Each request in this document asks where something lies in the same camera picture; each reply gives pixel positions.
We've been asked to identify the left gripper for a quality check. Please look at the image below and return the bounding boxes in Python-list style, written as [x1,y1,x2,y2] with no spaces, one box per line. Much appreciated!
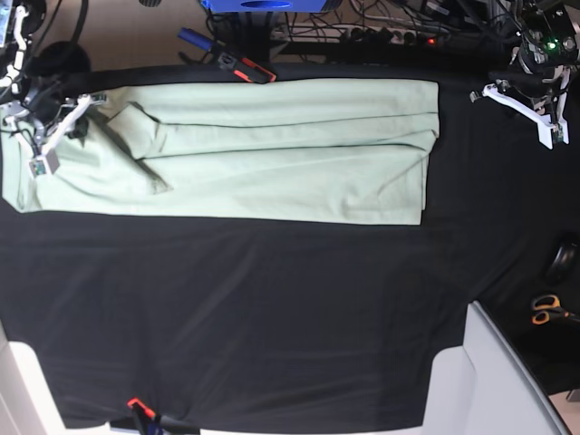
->
[496,67,566,118]

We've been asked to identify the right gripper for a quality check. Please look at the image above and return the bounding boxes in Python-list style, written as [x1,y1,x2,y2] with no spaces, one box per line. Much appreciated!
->
[20,76,90,140]

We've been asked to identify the pale green T-shirt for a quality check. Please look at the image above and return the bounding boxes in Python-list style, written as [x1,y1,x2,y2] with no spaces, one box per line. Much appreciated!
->
[1,79,440,226]

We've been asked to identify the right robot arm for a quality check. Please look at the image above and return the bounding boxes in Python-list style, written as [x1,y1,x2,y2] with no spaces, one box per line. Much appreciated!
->
[1,1,91,145]

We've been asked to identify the black round object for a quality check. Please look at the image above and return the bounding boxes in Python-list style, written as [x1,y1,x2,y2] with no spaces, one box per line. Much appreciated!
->
[545,243,579,285]

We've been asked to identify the red black clamp top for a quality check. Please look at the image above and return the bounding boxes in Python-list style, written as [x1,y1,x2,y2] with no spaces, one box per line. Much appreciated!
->
[217,53,276,84]

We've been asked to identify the red black clamp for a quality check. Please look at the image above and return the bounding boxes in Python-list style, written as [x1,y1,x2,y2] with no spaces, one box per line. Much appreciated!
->
[127,397,201,435]
[217,53,276,84]

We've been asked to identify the blue box top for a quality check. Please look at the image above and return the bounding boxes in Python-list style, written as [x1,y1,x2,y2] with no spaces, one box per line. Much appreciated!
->
[201,0,343,13]

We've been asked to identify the white power strip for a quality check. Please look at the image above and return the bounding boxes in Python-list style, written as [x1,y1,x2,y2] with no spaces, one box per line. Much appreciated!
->
[339,26,417,45]

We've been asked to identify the black table cloth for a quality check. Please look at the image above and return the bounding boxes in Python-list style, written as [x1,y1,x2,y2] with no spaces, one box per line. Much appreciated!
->
[1,64,579,433]

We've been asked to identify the white furniture left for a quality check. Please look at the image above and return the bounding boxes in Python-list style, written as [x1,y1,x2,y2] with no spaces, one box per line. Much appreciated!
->
[1,328,66,435]

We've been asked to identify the grey white furniture right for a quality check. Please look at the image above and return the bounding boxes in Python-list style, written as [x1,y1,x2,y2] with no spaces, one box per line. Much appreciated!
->
[421,302,570,435]

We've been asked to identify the red black clamp bottom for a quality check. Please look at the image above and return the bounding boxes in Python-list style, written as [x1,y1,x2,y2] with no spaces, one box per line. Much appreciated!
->
[127,397,201,435]

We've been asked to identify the blue handle tool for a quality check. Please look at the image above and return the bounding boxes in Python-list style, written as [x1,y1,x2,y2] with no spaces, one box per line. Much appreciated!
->
[178,27,214,52]

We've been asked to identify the orange handled scissors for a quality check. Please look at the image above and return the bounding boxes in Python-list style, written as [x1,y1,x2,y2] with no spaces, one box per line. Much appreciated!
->
[531,294,579,325]

